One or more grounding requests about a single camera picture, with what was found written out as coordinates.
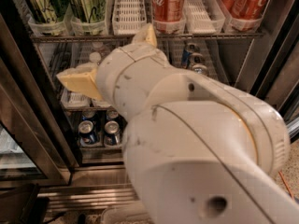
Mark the green can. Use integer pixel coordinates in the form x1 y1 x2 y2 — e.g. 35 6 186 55
25 0 69 23
69 0 106 23

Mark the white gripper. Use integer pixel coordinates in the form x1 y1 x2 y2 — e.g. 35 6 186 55
56 23 170 119

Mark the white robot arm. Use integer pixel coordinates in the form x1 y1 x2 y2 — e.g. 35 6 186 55
57 24 299 224

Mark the orange cable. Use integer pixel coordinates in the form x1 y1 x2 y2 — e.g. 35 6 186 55
278 171 295 201

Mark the blue pepsi can left front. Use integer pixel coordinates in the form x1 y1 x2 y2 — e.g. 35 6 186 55
78 120 99 145

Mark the red cola can right front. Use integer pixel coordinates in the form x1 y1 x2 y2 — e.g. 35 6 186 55
231 0 267 21

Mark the blue pepsi can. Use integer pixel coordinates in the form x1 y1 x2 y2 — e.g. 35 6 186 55
104 121 121 147
78 120 99 145

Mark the rear blue silver can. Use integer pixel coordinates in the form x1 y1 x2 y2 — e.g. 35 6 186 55
181 43 200 68

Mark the middle blue silver can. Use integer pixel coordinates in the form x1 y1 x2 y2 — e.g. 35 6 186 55
187 52 206 68

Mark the front blue silver can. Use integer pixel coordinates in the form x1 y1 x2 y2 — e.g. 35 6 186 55
192 64 209 76

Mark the left glass fridge door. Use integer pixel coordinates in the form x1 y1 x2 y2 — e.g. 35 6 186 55
0 61 71 189

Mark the blue silver can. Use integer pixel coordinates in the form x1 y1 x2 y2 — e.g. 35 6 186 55
187 52 206 68
192 64 209 76
181 43 200 68

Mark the water bottle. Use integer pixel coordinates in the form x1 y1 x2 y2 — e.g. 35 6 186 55
92 42 111 58
89 52 102 64

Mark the front water bottle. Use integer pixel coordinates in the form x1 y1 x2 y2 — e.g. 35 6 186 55
89 52 102 64

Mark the white empty lane tray top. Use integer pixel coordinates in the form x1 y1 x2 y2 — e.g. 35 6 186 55
112 0 147 35

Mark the steel fridge base grille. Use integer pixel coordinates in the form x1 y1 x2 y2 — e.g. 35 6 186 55
38 165 137 212

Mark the rear water bottle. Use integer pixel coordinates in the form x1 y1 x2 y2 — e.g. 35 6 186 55
92 42 111 58

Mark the top wire shelf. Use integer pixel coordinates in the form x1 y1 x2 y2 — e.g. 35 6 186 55
30 32 265 43

